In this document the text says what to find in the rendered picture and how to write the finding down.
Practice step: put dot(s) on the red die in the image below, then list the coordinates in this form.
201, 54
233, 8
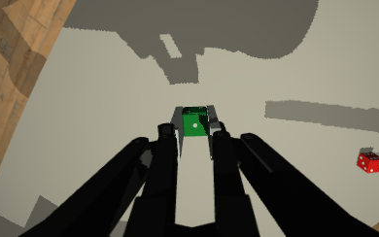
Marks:
369, 162

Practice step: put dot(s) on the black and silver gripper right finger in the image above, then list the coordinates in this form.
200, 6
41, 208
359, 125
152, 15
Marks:
299, 207

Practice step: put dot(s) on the green die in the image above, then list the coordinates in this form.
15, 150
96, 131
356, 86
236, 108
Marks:
195, 122

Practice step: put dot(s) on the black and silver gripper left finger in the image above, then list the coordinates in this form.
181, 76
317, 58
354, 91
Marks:
97, 206

